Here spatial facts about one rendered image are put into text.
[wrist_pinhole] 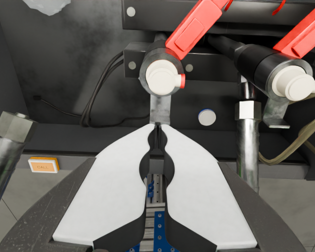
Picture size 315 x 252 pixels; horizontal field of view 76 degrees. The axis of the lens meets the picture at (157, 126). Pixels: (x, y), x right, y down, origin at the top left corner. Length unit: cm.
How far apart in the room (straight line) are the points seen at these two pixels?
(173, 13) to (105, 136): 30
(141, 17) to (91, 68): 22
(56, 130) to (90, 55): 19
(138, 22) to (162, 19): 3
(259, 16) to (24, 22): 41
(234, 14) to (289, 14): 6
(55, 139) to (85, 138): 6
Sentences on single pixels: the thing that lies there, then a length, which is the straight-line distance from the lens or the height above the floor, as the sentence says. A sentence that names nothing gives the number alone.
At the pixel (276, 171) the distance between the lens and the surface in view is 48.
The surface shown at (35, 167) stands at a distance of 47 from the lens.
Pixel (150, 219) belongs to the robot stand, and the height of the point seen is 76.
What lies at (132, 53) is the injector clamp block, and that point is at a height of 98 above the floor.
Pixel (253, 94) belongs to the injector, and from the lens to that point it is 20.
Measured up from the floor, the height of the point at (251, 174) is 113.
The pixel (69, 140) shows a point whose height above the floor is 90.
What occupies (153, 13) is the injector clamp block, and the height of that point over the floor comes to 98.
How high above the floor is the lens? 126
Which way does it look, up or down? 60 degrees down
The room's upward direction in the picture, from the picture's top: 178 degrees counter-clockwise
